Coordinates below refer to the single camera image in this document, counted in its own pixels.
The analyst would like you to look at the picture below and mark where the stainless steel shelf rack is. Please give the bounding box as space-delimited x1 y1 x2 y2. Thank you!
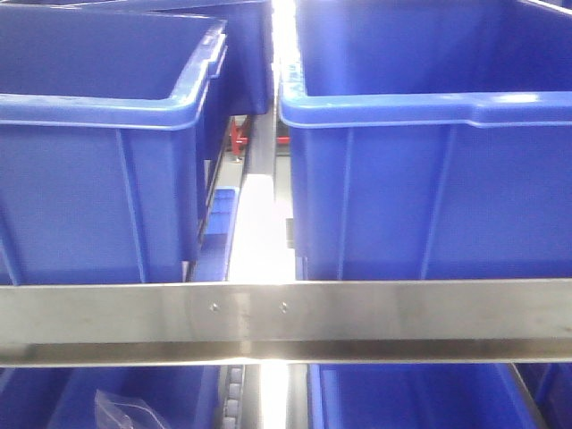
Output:
0 111 572 429

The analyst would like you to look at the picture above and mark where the blue bin upper right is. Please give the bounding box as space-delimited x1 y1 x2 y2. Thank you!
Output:
279 1 571 280

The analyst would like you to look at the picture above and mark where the clear plastic bag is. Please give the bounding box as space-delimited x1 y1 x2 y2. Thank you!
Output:
94 390 171 429

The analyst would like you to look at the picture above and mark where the blue bin rear centre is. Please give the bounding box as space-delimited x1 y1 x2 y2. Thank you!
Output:
38 1 273 115

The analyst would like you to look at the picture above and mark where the blue bin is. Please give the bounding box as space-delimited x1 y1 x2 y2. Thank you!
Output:
1 4 227 286
279 1 571 280
38 1 273 115
1 366 220 428

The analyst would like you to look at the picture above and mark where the blue bin lower left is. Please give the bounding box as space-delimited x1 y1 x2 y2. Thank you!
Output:
1 366 220 428

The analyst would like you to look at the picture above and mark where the blue bin upper left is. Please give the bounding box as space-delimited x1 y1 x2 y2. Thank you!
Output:
1 4 227 286

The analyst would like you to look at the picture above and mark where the blue bin lower right shelf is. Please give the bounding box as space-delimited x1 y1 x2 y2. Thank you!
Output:
308 364 542 428

